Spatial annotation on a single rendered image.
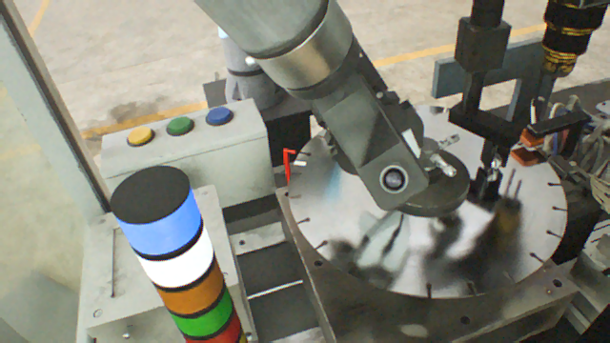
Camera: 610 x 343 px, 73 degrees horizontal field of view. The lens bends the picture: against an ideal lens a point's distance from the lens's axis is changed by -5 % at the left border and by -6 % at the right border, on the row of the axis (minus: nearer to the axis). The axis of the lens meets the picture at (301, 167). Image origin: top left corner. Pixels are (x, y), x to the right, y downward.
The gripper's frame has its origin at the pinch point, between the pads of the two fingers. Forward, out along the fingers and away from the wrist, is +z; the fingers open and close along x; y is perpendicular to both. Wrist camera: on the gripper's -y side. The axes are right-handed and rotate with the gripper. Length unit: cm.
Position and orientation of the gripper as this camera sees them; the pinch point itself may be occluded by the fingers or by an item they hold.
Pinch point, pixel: (405, 173)
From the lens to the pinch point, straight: 49.2
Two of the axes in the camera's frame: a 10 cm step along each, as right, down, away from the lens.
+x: -8.1, 5.2, 2.6
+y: -2.9, -7.5, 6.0
